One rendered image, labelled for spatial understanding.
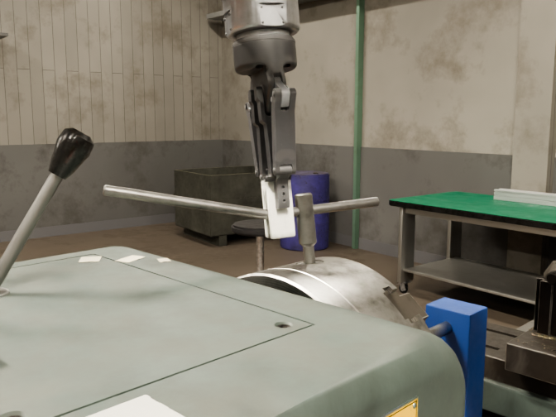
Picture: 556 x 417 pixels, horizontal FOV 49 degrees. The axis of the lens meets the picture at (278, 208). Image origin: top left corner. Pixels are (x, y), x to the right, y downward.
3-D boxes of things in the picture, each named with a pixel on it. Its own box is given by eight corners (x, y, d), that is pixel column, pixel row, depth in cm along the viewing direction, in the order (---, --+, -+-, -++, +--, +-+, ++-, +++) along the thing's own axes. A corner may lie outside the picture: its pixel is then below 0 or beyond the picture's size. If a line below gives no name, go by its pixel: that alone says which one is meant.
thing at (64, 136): (60, 182, 53) (57, 127, 53) (44, 179, 56) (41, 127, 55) (102, 179, 56) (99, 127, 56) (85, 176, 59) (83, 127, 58)
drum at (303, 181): (339, 246, 666) (340, 172, 653) (300, 254, 633) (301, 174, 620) (307, 239, 709) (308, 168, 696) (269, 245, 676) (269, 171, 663)
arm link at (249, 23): (231, -24, 66) (236, 31, 66) (309, -23, 69) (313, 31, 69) (213, 0, 75) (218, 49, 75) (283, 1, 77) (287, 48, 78)
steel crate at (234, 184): (295, 236, 725) (295, 170, 713) (213, 249, 656) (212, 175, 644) (249, 225, 801) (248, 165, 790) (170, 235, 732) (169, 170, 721)
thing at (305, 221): (317, 283, 76) (308, 192, 76) (323, 285, 74) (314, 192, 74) (300, 285, 76) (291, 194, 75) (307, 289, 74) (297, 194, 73)
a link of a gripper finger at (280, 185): (283, 165, 72) (291, 163, 69) (287, 207, 72) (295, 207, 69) (271, 165, 72) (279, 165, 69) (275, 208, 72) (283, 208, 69)
